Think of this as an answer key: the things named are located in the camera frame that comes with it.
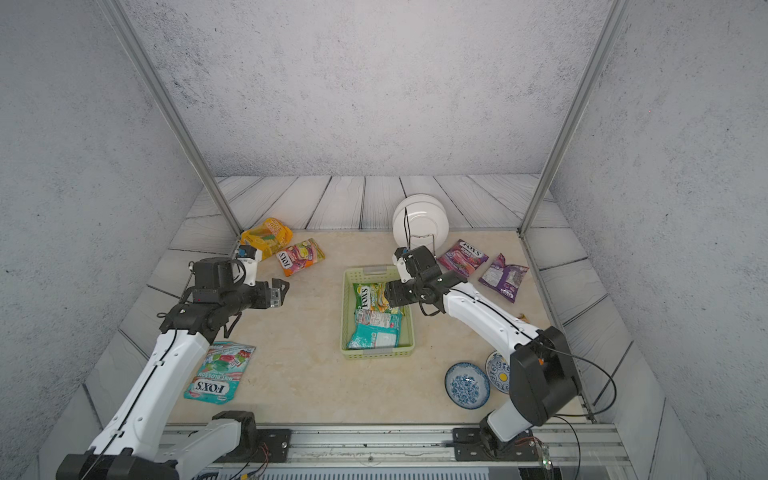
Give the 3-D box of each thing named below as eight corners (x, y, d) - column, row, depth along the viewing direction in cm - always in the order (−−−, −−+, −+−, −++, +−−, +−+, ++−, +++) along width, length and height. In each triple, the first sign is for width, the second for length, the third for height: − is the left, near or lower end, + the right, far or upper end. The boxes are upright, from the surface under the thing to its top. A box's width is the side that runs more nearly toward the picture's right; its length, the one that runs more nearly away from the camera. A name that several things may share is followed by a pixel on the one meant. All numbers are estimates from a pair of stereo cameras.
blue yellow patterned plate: (483, 387, 83) (487, 382, 80) (484, 355, 89) (488, 348, 86) (504, 393, 82) (509, 387, 79) (504, 360, 88) (509, 353, 85)
